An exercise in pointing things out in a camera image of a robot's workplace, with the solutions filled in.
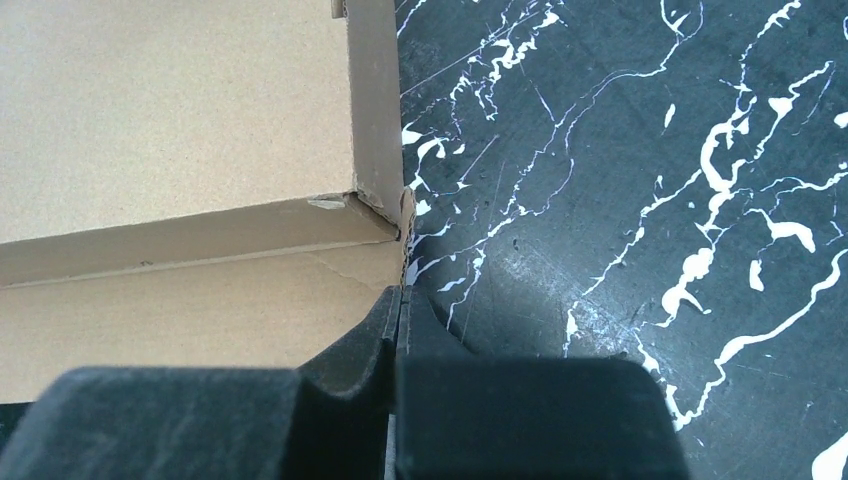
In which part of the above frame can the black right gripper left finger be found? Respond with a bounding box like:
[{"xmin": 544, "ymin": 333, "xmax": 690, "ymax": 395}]
[{"xmin": 1, "ymin": 289, "xmax": 396, "ymax": 479}]

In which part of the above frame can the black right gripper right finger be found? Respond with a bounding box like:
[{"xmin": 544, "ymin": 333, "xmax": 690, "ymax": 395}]
[{"xmin": 397, "ymin": 288, "xmax": 690, "ymax": 479}]

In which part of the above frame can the brown cardboard box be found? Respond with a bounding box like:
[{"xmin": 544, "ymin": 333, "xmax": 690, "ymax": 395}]
[{"xmin": 1, "ymin": 1, "xmax": 411, "ymax": 404}]

